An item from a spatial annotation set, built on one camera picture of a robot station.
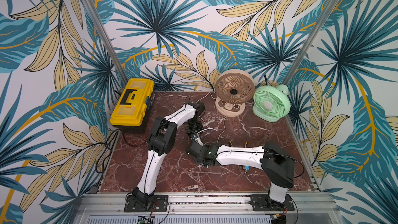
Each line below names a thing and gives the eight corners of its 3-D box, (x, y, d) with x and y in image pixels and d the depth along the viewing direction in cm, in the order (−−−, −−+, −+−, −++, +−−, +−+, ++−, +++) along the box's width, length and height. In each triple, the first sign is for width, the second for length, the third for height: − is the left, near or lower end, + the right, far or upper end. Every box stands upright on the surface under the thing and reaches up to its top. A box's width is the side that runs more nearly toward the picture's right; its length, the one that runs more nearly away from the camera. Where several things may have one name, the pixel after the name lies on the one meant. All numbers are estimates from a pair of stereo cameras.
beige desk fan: (215, 116, 108) (221, 81, 83) (214, 105, 114) (219, 69, 89) (243, 117, 108) (257, 82, 83) (240, 105, 115) (253, 69, 89)
